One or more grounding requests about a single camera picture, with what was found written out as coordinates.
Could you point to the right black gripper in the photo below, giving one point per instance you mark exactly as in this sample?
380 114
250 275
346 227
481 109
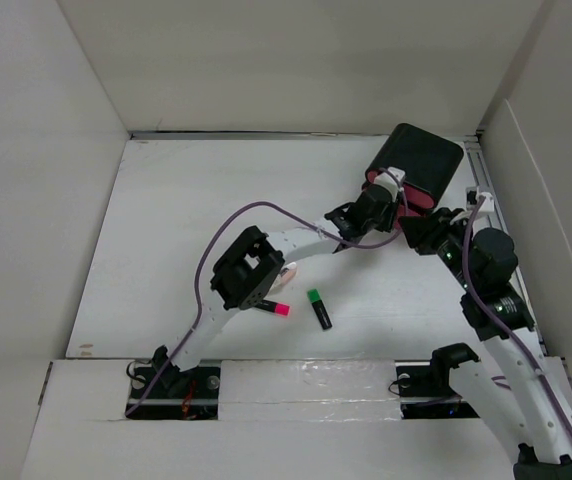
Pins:
423 231

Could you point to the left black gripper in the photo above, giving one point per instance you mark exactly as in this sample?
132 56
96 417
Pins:
385 223

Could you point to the black drawer cabinet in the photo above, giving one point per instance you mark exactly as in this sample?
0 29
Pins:
429 161

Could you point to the white pink correction tape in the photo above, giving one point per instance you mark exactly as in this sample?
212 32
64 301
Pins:
286 274

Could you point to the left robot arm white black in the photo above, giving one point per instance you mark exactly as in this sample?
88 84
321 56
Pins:
244 274

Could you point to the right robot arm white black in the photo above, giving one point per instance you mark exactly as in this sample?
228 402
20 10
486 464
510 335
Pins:
529 414

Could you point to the green highlighter black body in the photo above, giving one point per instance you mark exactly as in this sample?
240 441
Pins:
319 309

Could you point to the pink highlighter black body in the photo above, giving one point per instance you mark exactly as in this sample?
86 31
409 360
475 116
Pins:
272 307

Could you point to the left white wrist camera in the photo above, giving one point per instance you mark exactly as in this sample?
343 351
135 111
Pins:
392 179

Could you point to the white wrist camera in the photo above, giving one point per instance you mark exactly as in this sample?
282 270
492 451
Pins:
479 201
392 179

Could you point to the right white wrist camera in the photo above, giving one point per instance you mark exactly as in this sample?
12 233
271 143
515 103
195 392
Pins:
479 201

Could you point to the aluminium rail right side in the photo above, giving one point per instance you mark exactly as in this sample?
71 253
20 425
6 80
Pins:
491 304

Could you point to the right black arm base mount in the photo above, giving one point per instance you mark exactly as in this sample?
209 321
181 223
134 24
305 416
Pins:
423 387

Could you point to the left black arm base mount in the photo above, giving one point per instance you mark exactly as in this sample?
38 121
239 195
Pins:
195 397

